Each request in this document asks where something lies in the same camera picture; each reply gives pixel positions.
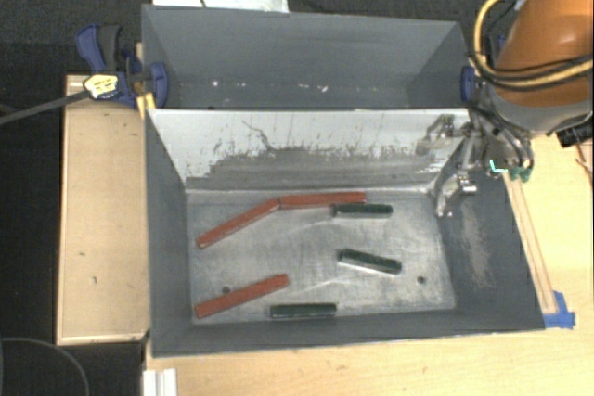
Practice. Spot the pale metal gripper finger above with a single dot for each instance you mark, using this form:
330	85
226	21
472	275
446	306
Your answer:
448	195
445	130

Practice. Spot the dark green flat block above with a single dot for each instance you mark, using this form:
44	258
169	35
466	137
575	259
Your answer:
370	261
363	210
303	310

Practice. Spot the red-brown flat block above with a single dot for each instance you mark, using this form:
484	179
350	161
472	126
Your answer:
320	199
241	296
236	223

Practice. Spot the grey metal bin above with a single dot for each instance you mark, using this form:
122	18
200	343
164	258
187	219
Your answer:
297	246

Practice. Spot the pale wood flat board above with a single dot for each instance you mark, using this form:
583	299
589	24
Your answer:
104	222

